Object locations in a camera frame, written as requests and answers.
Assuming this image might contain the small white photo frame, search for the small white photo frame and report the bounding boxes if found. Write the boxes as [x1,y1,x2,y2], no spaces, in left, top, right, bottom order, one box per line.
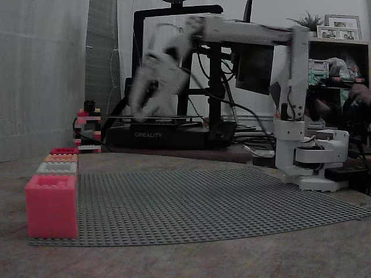
[316,25,360,41]

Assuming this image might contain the white lego box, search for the white lego box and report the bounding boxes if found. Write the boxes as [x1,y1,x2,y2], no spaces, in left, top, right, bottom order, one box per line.
[37,162,79,176]

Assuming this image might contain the red lego box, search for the red lego box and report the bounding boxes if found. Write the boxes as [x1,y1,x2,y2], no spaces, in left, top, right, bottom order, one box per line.
[50,147,79,155]

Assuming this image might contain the black power strip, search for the black power strip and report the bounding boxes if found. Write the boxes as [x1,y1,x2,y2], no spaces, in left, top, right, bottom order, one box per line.
[324,165,371,184]

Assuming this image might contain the black Creality 3D printer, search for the black Creality 3D printer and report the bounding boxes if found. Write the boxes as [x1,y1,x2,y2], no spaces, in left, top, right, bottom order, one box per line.
[104,0,237,151]

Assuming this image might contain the black computer monitor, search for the black computer monitor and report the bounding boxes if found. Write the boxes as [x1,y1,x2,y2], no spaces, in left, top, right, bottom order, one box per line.
[232,0,275,96]

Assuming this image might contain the grey curtain panel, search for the grey curtain panel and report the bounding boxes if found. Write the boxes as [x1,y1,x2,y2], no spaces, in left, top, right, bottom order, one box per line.
[85,0,122,116]

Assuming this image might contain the large pink lego box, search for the large pink lego box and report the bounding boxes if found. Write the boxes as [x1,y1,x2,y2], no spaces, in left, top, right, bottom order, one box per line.
[25,175,79,239]

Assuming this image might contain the green potted plant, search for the green potted plant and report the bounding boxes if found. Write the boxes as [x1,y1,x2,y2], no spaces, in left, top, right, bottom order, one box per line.
[286,10,324,38]

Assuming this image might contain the Lego tower with camera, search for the Lego tower with camera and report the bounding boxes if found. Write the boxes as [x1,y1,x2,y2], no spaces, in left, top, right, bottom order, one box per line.
[73,100,102,153]

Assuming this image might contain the clear plastic bag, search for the clear plastic bag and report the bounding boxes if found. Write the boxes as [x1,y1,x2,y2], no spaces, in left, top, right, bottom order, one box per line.
[326,57,362,79]

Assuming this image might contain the person's hand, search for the person's hand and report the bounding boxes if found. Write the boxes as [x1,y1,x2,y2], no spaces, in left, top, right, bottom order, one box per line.
[347,83,371,112]

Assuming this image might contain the large white photo frame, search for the large white photo frame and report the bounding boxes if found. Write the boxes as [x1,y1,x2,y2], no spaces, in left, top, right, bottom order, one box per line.
[324,14,362,30]

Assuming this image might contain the grey Lego baseplate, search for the grey Lego baseplate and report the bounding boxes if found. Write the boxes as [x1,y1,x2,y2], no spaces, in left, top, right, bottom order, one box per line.
[28,165,371,247]

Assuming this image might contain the orange lego box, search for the orange lego box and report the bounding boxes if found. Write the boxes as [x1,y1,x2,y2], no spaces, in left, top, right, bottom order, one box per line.
[43,153,79,163]

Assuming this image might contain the wooden shelf unit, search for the wooden shelf unit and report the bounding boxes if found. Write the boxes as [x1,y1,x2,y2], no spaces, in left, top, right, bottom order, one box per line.
[303,36,371,130]

